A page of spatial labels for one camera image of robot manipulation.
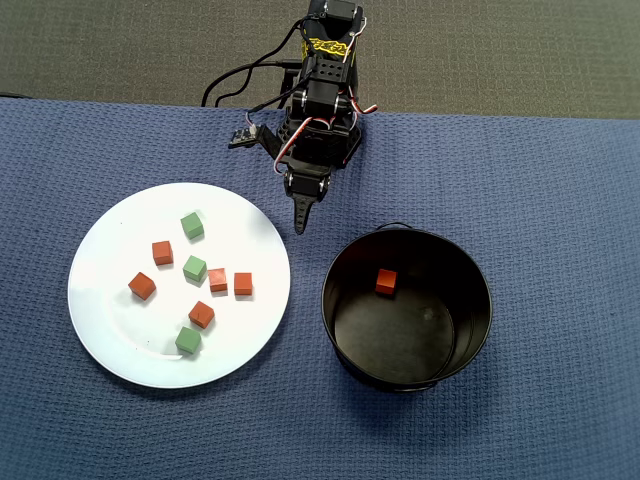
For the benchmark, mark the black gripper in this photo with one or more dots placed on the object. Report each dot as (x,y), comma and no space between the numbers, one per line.
(306,187)

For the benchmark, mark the red cube with black mark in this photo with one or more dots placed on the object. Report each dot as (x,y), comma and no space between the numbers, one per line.
(201,314)

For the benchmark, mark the white round plate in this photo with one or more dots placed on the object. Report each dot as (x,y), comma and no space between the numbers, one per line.
(125,340)

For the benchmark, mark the green cube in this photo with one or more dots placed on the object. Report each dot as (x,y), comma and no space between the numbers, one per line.
(192,225)
(194,268)
(188,340)

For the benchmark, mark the black metal bucket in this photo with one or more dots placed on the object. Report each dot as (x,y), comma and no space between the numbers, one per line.
(390,340)

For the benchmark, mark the blue woven cloth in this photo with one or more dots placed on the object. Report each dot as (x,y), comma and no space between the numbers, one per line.
(500,250)

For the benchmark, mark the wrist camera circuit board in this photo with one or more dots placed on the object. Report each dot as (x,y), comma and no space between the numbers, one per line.
(243,136)

